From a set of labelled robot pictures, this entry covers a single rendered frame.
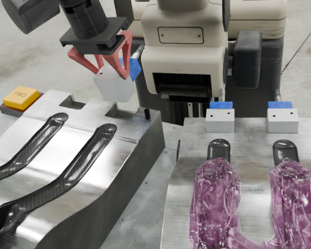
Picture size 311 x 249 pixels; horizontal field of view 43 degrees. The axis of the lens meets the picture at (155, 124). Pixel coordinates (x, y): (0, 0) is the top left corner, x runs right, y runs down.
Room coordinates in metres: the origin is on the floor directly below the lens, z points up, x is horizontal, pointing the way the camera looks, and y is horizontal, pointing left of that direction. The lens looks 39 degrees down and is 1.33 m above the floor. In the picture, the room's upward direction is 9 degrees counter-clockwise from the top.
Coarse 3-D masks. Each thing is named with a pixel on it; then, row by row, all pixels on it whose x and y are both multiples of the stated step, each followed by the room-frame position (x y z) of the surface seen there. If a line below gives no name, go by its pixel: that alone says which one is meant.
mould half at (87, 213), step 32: (64, 96) 0.68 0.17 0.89; (32, 128) 0.60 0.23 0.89; (64, 128) 0.58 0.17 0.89; (128, 128) 0.55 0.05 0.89; (160, 128) 0.58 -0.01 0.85; (0, 160) 0.52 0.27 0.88; (32, 160) 0.51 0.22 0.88; (64, 160) 0.50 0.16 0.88; (96, 160) 0.49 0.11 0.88; (128, 160) 0.48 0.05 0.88; (0, 192) 0.41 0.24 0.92; (96, 192) 0.41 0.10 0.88; (128, 192) 0.46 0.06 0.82; (32, 224) 0.33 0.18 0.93; (64, 224) 0.34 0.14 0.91; (96, 224) 0.38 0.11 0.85
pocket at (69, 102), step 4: (68, 96) 0.68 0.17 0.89; (72, 96) 0.69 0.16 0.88; (64, 100) 0.67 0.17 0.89; (68, 100) 0.68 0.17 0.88; (72, 100) 0.69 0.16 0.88; (76, 100) 0.68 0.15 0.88; (80, 100) 0.68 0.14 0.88; (60, 104) 0.66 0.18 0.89; (64, 104) 0.67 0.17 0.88; (68, 104) 0.68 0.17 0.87; (72, 104) 0.69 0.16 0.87; (76, 104) 0.68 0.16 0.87; (80, 104) 0.68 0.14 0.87; (84, 104) 0.67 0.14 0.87; (72, 108) 0.68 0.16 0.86; (76, 108) 0.67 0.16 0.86; (80, 108) 0.67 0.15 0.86
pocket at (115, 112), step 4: (116, 104) 0.63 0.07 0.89; (112, 108) 0.62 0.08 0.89; (116, 108) 0.63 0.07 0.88; (108, 112) 0.61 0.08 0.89; (112, 112) 0.62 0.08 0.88; (116, 112) 0.63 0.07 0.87; (120, 112) 0.62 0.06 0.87; (124, 112) 0.62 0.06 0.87; (128, 112) 0.62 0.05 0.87; (132, 112) 0.61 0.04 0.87; (108, 116) 0.61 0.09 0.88; (112, 116) 0.62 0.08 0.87; (116, 116) 0.63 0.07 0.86; (120, 116) 0.62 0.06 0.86; (124, 116) 0.62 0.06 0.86; (128, 116) 0.62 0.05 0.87; (132, 116) 0.61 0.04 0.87; (124, 120) 0.61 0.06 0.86; (128, 120) 0.61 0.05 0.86
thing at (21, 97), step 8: (16, 88) 0.83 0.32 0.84; (24, 88) 0.83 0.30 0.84; (32, 88) 0.82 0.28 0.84; (8, 96) 0.80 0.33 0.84; (16, 96) 0.80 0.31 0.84; (24, 96) 0.79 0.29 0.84; (32, 96) 0.79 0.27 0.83; (8, 104) 0.79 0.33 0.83; (16, 104) 0.77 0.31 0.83; (24, 104) 0.77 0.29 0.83
